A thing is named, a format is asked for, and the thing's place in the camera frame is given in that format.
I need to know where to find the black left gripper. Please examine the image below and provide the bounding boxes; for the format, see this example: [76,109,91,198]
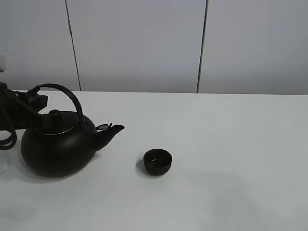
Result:
[0,82,60,131]

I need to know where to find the black round teapot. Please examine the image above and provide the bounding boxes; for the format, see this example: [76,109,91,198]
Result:
[21,83,125,177]

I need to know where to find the small black teacup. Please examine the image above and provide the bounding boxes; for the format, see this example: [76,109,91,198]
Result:
[143,149,172,176]

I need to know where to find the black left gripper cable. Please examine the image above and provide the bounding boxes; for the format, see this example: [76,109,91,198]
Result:
[0,86,41,149]

